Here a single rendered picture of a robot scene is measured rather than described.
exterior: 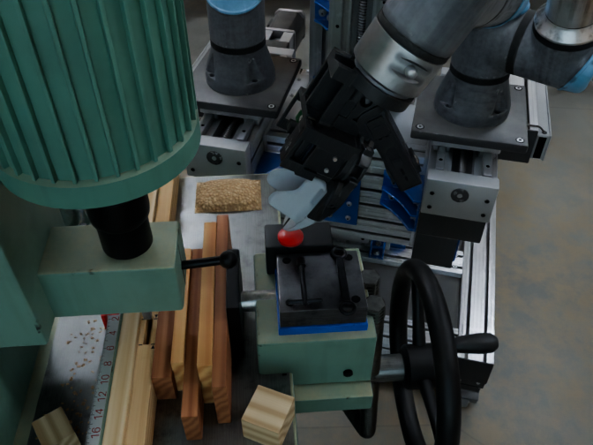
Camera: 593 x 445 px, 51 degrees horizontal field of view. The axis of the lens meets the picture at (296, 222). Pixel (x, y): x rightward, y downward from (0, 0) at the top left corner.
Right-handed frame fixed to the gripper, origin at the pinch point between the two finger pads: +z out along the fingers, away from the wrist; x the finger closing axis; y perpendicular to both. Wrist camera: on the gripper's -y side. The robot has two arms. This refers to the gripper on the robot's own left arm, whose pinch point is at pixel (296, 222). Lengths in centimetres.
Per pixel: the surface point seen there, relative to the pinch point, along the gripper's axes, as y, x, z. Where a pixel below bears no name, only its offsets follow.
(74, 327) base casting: 15.4, -5.7, 36.8
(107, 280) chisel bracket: 17.7, 8.4, 8.6
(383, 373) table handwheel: -20.6, 6.5, 13.8
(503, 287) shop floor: -115, -73, 54
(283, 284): -0.5, 5.5, 4.6
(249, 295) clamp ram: 1.1, 3.6, 9.8
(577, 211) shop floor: -148, -106, 35
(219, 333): 4.5, 9.7, 10.5
